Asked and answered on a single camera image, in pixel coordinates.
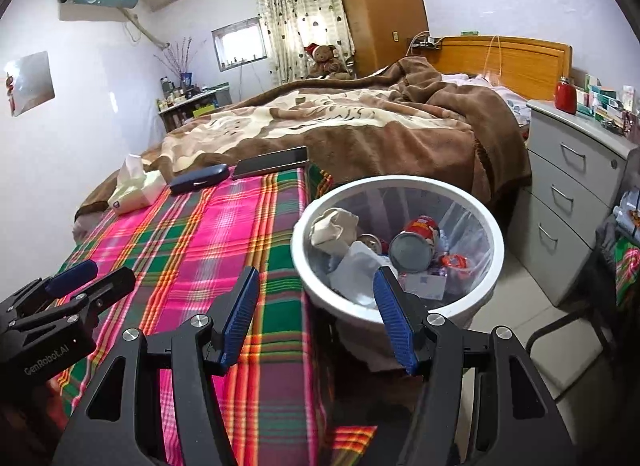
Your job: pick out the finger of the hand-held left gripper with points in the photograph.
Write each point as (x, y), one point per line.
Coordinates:
(70, 276)
(110, 286)

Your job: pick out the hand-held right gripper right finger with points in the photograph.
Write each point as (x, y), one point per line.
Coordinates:
(395, 321)

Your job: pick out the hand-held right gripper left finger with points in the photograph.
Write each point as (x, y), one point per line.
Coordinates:
(240, 316)

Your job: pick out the small white printed box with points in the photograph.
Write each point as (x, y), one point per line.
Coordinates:
(425, 287)

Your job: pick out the red and white carton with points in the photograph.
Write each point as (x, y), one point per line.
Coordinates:
(360, 263)

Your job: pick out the large red can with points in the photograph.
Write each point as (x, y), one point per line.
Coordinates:
(412, 251)

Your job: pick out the crushed red can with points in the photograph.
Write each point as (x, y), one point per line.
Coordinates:
(372, 245)

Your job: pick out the clear bottle with red cap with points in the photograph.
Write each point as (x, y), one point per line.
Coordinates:
(452, 262)

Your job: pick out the beige paper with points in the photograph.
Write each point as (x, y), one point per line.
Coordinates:
(332, 228)

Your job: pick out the white trash bin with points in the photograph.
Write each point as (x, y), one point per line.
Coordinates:
(465, 226)

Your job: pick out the person's left forearm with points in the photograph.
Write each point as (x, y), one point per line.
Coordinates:
(25, 431)

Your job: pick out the pink plaid cloth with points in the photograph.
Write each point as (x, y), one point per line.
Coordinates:
(225, 236)

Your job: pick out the soft tissue pack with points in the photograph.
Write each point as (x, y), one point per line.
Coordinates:
(135, 191)

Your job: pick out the dark blue glasses case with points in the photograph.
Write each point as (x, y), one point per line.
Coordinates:
(200, 179)

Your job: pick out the black smartphone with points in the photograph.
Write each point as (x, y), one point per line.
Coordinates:
(270, 162)

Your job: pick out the brown patterned blanket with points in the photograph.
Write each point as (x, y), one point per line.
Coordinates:
(380, 130)

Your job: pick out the shelf with bottles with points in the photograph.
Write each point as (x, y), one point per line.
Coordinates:
(192, 110)

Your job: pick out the grey drawer nightstand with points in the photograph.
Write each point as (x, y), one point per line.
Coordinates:
(565, 196)

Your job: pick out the vase with dry branches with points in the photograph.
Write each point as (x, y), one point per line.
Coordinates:
(180, 58)

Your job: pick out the pile of colourful bags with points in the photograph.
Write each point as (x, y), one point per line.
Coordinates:
(625, 256)

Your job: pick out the wrapped air conditioner pipe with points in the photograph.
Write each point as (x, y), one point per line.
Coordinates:
(147, 33)

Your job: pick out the teddy bear with red hat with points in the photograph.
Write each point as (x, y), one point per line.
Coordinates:
(327, 60)

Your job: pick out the small window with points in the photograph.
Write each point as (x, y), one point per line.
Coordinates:
(240, 45)

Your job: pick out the white power strip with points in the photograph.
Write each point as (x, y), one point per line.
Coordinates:
(425, 41)

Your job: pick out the red jar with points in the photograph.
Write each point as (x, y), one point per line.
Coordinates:
(565, 95)

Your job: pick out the wooden bed headboard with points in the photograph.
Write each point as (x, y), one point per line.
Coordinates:
(525, 60)

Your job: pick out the group of medicine boxes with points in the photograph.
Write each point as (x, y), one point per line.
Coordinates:
(605, 103)

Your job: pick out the patterned curtain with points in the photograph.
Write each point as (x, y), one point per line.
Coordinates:
(300, 15)

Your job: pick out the wooden wardrobe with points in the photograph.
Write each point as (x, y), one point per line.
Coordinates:
(380, 5)

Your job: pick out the black metal stool frame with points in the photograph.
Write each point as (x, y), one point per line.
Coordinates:
(550, 333)

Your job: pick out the red wall ornament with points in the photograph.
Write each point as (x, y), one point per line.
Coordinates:
(10, 93)

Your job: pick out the shiny silver wall sheet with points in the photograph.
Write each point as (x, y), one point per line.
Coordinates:
(32, 80)

